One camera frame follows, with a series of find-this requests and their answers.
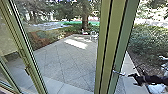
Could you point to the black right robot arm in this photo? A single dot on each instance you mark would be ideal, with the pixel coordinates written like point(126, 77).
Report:
point(160, 80)

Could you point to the green outdoor hedge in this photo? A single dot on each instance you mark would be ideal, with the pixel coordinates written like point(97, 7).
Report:
point(148, 40)

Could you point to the brown tree trunk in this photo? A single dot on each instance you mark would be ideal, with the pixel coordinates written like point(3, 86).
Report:
point(85, 21)

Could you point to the low green shrub bed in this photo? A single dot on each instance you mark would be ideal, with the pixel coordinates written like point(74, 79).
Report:
point(46, 36)

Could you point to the green window frame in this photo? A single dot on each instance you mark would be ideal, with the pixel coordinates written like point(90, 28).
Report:
point(20, 50)

